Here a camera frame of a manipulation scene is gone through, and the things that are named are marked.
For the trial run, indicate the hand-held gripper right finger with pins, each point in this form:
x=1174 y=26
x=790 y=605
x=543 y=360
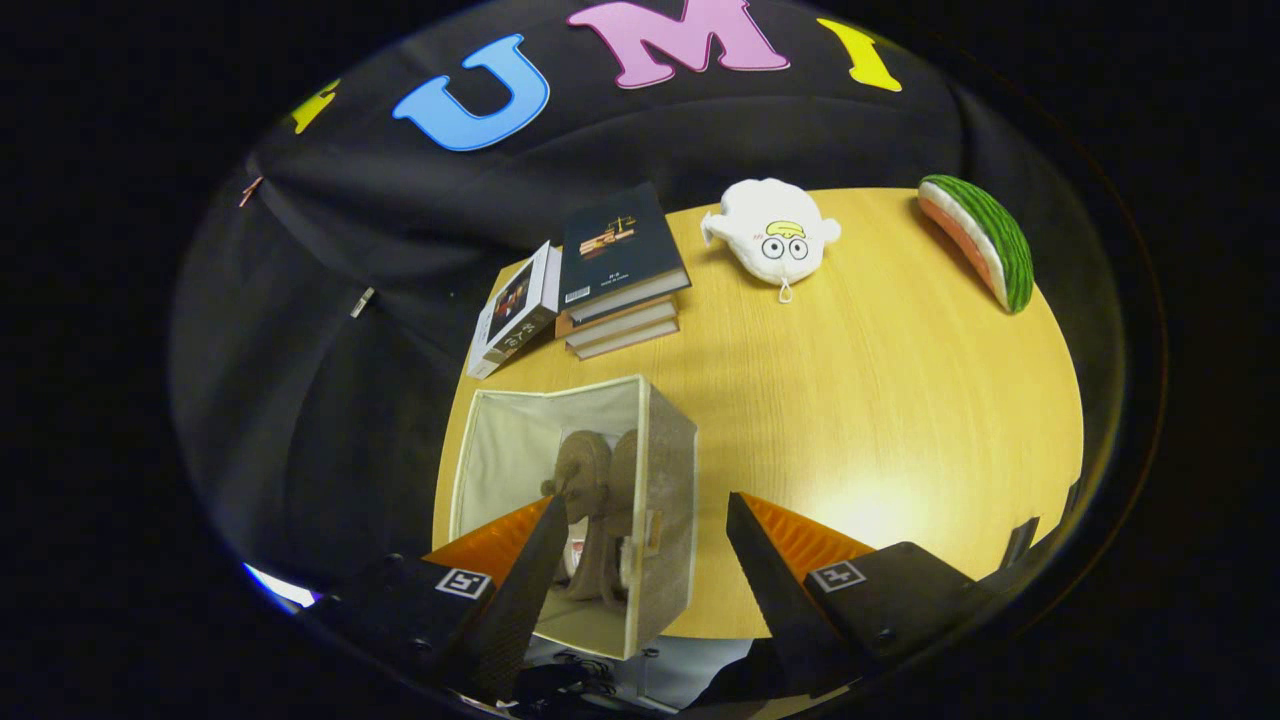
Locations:
x=770 y=590

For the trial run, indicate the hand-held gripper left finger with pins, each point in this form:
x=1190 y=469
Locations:
x=520 y=600

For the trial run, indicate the brown fuzzy shoe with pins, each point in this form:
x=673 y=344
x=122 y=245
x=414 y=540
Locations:
x=622 y=480
x=585 y=470

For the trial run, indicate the grey fabric storage box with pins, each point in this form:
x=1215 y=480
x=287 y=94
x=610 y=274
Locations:
x=670 y=460

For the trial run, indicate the lit computer screen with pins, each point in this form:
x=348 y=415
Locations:
x=280 y=585

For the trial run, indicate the black backdrop cloth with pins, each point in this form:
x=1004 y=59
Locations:
x=350 y=400

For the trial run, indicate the brown cover book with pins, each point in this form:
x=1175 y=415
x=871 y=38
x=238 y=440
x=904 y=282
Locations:
x=630 y=340
x=625 y=322

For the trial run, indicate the white cover book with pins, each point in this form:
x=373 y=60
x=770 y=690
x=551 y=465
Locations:
x=515 y=310

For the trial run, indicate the silver clip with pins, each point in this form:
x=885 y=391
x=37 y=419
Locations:
x=362 y=302

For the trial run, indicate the white plush toy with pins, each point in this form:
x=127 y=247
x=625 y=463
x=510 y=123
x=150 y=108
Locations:
x=770 y=235

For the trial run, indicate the dark cover book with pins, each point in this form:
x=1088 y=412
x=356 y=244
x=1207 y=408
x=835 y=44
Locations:
x=615 y=240

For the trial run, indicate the watermelon slice plush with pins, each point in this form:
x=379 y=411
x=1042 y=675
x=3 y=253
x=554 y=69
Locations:
x=990 y=240

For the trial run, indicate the copper clip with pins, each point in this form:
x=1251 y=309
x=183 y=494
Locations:
x=250 y=190

